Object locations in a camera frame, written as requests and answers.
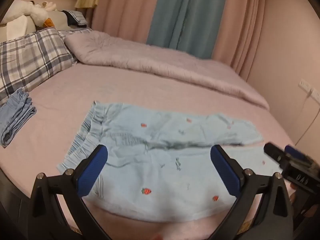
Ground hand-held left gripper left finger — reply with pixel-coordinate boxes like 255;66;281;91
27;144;113;240

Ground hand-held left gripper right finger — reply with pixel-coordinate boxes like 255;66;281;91
207;144;294;240

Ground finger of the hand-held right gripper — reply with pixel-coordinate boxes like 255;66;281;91
284;145;314;164
264;142;288;166

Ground light blue strawberry print pants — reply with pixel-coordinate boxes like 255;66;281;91
57;101;285;224

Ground person's right hand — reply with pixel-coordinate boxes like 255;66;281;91
289;183;298;206

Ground pink bed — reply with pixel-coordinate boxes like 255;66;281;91
0;62;297;240

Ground folded blue jeans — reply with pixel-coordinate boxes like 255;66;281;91
0;87;37;148

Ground folded pink quilt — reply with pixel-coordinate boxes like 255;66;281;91
64;31;270;110

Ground plaid pillow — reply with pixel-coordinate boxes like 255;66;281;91
0;27;78;105
57;28;94;38

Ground pink curtain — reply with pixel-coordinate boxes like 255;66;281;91
211;0;270;80
87;0;165;44

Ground folded striped clothes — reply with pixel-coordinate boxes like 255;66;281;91
61;9;88;28

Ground blue curtain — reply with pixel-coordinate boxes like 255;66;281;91
146;0;229;60

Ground white cloth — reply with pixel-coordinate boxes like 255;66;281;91
6;15;28;40

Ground white plush toy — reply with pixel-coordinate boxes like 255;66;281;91
4;0;58;28

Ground white cable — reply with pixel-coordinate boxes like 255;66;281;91
294;90;317;147

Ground white wall socket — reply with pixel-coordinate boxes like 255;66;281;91
298;79;313;93

